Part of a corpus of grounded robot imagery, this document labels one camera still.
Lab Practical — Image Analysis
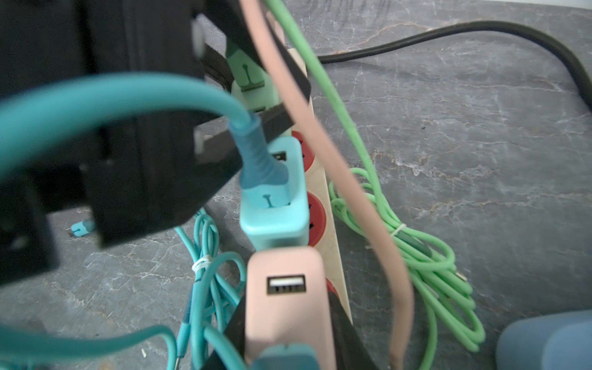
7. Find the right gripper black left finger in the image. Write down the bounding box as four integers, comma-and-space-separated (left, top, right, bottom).
200, 297, 248, 369

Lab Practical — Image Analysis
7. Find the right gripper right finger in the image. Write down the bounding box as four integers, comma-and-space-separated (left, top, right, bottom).
330, 302, 378, 370

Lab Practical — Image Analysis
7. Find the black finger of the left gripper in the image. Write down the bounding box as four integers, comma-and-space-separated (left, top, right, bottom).
203, 1, 311, 102
194, 104, 294, 162

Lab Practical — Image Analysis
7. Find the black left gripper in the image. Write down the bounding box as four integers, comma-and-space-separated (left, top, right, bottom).
1, 1, 241, 284

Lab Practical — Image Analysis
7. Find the pink USB charger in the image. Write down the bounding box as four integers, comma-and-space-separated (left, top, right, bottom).
245, 246, 337, 369

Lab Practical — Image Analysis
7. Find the pink charging cable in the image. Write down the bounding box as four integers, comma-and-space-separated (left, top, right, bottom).
238, 0, 416, 370

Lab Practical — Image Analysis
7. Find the teal charging cable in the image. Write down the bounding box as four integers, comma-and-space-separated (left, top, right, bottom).
0, 71, 290, 370

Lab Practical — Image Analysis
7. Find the green USB charger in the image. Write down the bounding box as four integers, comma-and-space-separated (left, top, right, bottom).
225, 38, 282, 113

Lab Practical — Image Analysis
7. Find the teal USB charger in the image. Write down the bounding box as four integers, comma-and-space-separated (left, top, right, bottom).
240, 137, 310, 251

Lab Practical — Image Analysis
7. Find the beige power strip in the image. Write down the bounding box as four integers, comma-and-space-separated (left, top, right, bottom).
277, 45, 353, 325

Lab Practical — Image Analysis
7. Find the blue power strip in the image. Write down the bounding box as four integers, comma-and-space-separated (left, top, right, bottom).
496, 310, 591, 369

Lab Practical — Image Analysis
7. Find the bundled teal cable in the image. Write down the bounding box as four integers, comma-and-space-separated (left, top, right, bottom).
173, 207, 248, 370

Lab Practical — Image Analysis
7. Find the light green charging cable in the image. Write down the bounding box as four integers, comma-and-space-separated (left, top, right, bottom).
262, 0, 487, 370

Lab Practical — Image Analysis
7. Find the black power strip cord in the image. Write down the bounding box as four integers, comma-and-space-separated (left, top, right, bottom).
317, 19, 592, 113

